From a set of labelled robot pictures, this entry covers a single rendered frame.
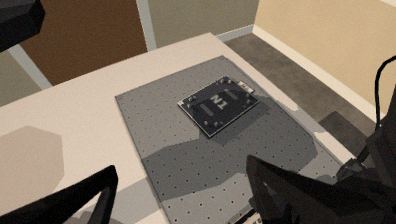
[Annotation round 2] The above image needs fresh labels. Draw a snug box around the white multi-well plate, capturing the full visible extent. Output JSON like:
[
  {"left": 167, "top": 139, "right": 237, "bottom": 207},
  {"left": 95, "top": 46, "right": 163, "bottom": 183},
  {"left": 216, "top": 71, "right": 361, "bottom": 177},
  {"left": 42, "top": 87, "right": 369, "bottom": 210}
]
[{"left": 243, "top": 213, "right": 263, "bottom": 224}]

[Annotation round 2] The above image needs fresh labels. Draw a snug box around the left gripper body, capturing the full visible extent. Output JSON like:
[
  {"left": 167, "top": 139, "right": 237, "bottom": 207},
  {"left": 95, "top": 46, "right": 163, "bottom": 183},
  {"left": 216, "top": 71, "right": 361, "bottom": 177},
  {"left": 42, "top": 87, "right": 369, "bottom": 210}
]
[{"left": 266, "top": 158, "right": 366, "bottom": 224}]

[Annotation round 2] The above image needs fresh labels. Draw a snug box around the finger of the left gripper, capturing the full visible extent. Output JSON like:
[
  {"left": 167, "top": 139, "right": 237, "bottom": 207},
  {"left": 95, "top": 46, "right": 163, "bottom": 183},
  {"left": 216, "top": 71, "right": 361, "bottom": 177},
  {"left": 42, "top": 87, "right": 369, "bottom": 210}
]
[{"left": 249, "top": 196, "right": 259, "bottom": 214}]

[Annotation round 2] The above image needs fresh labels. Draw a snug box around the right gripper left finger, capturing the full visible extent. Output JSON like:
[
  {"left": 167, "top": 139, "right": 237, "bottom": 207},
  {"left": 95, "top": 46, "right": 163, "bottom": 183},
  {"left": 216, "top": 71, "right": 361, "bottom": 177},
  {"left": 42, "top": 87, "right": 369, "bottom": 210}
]
[{"left": 0, "top": 165, "right": 119, "bottom": 224}]

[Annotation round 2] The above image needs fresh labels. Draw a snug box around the cream sign with black n1 label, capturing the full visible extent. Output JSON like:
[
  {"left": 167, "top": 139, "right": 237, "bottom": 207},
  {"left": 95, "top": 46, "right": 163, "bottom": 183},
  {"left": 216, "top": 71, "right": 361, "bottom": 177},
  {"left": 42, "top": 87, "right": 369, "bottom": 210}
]
[{"left": 238, "top": 81, "right": 255, "bottom": 94}]

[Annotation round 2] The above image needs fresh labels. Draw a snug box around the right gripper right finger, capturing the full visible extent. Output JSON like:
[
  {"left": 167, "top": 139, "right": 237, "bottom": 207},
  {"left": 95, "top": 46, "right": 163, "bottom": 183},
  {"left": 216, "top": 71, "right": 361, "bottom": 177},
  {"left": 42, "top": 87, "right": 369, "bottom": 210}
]
[{"left": 246, "top": 155, "right": 384, "bottom": 224}]

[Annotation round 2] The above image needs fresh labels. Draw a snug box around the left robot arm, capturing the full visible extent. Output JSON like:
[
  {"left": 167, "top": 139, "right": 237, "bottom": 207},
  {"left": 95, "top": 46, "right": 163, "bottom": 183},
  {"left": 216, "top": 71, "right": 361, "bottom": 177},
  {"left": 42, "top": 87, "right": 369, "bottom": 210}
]
[{"left": 333, "top": 84, "right": 396, "bottom": 224}]

